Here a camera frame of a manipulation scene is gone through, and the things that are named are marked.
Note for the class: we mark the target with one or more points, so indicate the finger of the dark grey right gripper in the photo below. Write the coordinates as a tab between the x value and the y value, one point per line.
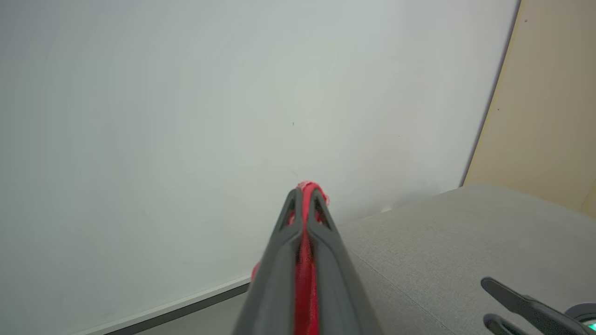
500	324
526	304

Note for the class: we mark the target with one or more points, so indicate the grey fabric sofa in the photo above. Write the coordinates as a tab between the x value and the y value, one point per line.
442	242

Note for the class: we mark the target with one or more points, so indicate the white and grey baseboard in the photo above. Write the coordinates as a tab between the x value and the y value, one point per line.
177	304

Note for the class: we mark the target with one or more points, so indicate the red clothing item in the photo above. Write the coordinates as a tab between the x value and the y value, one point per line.
305	279

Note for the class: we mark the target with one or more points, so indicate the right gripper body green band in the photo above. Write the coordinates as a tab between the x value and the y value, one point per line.
584	317

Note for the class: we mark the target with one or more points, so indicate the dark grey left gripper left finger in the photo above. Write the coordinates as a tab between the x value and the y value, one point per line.
272	288

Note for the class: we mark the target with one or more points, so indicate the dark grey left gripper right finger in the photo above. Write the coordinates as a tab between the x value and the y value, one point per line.
337	288

